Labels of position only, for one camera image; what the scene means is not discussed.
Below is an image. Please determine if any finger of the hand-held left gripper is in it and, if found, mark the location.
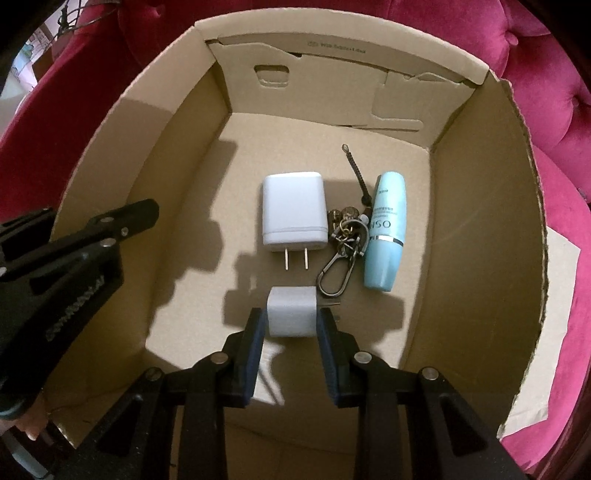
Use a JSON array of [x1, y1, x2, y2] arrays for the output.
[[0, 199, 160, 296]]

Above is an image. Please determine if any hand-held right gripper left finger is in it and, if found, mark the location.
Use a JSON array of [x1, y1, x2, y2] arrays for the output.
[[76, 307, 269, 480]]

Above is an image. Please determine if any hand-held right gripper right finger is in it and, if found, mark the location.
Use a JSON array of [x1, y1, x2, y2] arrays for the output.
[[316, 307, 527, 480]]

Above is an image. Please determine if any small white charger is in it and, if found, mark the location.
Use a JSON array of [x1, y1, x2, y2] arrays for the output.
[[265, 286, 342, 340]]

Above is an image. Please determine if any cardboard box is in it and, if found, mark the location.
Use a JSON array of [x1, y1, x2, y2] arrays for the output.
[[39, 13, 550, 462]]

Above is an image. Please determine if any teal cosmetic bottle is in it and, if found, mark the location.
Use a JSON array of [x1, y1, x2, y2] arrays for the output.
[[363, 172, 411, 291]]

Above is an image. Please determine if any metal keychain with keys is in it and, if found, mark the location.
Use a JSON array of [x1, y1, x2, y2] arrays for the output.
[[316, 144, 372, 296]]

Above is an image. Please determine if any large white charger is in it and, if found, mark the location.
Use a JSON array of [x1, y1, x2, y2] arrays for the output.
[[262, 172, 329, 273]]

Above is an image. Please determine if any person's left hand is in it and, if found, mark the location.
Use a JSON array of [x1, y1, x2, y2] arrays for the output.
[[14, 401, 51, 441]]

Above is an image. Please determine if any white paper sheet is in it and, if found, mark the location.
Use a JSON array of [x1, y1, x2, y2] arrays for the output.
[[496, 228, 581, 428]]

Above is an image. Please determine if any red velvet tufted sofa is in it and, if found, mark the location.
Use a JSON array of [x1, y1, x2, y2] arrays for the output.
[[0, 0, 591, 480]]

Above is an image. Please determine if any wall poster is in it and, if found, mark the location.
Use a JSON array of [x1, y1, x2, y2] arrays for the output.
[[13, 37, 52, 89]]

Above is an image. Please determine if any dark wire cable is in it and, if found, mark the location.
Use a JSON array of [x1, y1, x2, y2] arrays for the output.
[[46, 0, 122, 34]]

